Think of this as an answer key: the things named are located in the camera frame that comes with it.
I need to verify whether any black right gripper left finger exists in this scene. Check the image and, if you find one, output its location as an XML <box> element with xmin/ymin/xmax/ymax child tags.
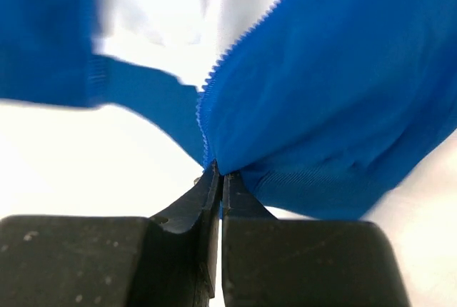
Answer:
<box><xmin>1</xmin><ymin>163</ymin><xmax>220</xmax><ymax>306</ymax></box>

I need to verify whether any blue white red jacket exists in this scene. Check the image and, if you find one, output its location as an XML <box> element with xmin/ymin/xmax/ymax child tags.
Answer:
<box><xmin>1</xmin><ymin>0</ymin><xmax>456</xmax><ymax>219</ymax></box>

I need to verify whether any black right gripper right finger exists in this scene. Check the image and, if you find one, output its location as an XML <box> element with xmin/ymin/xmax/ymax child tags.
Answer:
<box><xmin>221</xmin><ymin>173</ymin><xmax>410</xmax><ymax>306</ymax></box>

